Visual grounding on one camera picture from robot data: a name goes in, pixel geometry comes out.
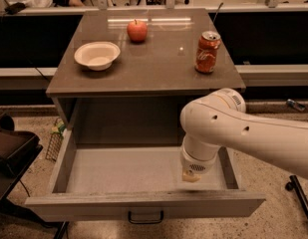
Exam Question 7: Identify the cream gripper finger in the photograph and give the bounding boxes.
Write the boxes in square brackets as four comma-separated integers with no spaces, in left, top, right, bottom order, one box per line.
[182,170,201,183]

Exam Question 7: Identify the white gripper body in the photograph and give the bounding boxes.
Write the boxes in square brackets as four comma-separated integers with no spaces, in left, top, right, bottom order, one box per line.
[180,144,218,175]

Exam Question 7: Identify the grey top drawer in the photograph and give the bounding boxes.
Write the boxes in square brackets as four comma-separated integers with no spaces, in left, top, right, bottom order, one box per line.
[24,98,267,225]

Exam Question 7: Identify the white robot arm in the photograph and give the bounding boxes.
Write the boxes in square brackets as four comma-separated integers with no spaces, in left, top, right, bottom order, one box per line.
[180,89,308,179]

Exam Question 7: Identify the grey drawer cabinet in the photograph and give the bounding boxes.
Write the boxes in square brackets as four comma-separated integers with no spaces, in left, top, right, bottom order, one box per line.
[47,9,245,146]

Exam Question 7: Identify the black stand leg right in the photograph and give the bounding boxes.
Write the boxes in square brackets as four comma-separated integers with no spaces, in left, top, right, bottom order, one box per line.
[285,175,308,220]

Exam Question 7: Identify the black stand leg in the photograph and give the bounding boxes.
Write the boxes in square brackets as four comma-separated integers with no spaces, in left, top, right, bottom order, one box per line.
[285,175,308,220]
[53,222,69,239]

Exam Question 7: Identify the small metal floor object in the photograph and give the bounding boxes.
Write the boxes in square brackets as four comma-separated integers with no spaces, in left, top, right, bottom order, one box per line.
[286,99,305,112]

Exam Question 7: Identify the orange soda can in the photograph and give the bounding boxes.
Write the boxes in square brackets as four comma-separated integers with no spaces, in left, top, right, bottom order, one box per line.
[195,31,221,74]

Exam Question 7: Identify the black stand leg left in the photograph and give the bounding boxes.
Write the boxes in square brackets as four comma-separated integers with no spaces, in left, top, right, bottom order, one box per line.
[53,222,69,239]

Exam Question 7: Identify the red apple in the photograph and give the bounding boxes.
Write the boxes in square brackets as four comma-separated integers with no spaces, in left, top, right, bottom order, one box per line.
[127,19,148,43]

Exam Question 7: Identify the white paper bowl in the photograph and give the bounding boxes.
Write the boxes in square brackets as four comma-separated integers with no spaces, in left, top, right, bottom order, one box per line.
[74,42,121,71]

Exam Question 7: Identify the dark tray on stand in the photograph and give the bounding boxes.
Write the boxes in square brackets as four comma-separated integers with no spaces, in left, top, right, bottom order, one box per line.
[0,114,43,209]

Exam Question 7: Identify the wire mesh basket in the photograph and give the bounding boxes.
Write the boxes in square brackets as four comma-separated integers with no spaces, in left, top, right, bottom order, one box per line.
[45,118,66,162]

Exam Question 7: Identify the black floor cable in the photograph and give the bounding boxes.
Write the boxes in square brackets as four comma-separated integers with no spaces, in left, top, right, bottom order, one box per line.
[18,178,32,198]

